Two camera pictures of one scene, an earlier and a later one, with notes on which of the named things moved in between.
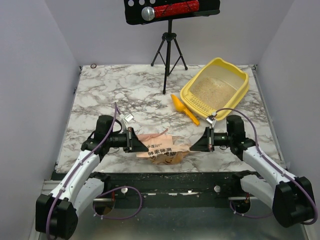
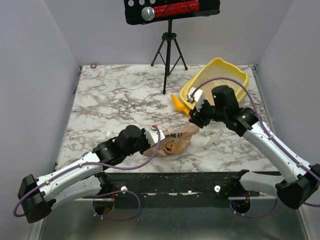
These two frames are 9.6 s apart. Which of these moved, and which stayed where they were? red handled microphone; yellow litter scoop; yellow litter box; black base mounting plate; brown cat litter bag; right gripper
Moved: right gripper; brown cat litter bag
Stayed: red handled microphone; yellow litter box; black base mounting plate; yellow litter scoop
